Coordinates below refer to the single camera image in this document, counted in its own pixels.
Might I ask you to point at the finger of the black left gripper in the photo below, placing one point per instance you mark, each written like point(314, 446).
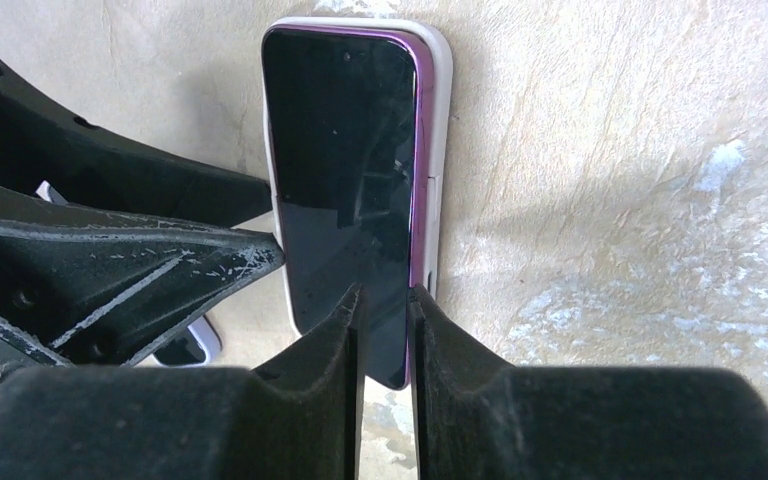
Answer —
point(230, 260)
point(42, 141)

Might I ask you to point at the clear white phone case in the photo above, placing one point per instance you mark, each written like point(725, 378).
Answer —
point(434, 119)

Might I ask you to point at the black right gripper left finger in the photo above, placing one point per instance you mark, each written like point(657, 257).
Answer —
point(296, 416)

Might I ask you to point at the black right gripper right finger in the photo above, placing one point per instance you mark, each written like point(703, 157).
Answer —
point(478, 416)

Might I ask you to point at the purple-edged black phone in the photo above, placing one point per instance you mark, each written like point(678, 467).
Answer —
point(350, 113)

